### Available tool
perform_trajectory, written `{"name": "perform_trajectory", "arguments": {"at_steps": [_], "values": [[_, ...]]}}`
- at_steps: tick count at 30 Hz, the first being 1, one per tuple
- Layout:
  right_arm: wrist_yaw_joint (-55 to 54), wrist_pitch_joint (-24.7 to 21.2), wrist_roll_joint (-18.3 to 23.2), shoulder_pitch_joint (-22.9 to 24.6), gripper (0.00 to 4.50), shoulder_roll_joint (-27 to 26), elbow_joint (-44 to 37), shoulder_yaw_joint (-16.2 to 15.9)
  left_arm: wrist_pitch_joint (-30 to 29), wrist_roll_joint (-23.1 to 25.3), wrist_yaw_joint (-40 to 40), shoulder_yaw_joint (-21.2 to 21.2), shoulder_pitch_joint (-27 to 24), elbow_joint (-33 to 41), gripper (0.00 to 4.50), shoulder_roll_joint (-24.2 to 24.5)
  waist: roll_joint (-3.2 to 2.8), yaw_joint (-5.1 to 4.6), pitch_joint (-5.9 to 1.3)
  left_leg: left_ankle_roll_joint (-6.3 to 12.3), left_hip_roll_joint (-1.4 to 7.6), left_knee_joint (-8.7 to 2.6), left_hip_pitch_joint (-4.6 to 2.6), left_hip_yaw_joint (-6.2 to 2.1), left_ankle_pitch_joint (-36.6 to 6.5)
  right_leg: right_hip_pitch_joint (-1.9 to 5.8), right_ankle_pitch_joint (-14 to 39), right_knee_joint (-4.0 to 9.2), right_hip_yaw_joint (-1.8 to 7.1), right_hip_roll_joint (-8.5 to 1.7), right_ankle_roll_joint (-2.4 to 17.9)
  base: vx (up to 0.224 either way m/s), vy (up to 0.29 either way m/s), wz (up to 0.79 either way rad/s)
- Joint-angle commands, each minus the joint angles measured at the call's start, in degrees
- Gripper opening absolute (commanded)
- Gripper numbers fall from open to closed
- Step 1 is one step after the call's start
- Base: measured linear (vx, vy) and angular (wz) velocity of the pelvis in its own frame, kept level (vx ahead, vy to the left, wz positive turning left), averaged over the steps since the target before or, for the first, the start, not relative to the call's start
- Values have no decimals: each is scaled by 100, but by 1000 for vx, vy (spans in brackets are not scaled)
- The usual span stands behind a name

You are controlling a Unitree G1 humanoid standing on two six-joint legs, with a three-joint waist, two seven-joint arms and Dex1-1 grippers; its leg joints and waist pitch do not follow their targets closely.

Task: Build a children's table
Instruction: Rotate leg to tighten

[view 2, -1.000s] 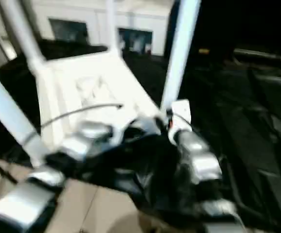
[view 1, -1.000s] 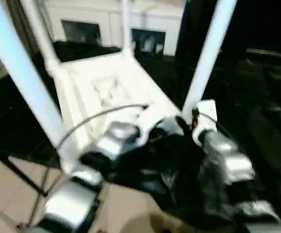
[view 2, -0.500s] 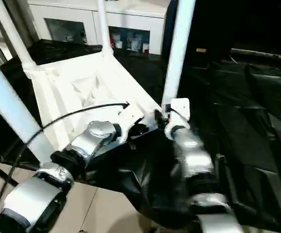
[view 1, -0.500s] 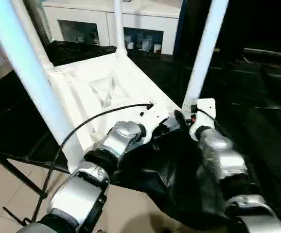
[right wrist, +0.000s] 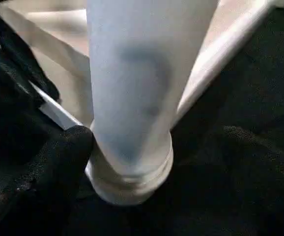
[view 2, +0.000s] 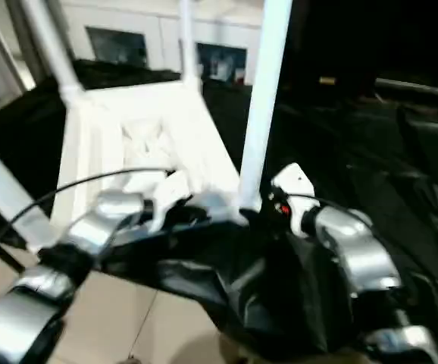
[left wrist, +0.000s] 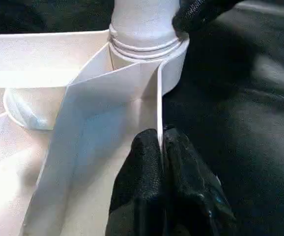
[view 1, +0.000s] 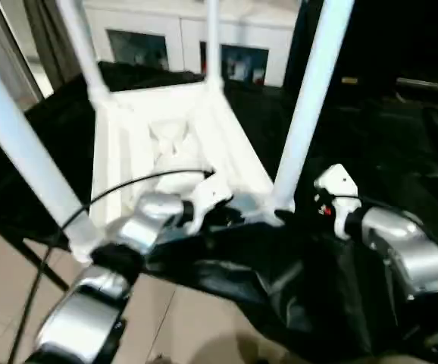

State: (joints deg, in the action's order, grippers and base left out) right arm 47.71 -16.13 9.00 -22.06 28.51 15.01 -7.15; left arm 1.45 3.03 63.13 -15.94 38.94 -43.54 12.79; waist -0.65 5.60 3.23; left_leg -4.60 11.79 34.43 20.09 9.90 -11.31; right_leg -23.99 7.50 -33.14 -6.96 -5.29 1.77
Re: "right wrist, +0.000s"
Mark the white plastic table leg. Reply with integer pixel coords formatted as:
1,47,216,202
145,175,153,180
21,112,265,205
85,0,220,206

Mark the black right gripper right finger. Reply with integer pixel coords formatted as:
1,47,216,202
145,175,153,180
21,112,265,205
191,125,284,236

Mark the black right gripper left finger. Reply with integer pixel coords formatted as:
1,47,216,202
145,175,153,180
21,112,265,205
0,125,94,236

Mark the black work mat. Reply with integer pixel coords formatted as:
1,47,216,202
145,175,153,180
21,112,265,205
0,0,284,236

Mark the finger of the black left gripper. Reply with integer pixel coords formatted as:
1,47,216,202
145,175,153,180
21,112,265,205
0,14,61,103
0,43,47,118

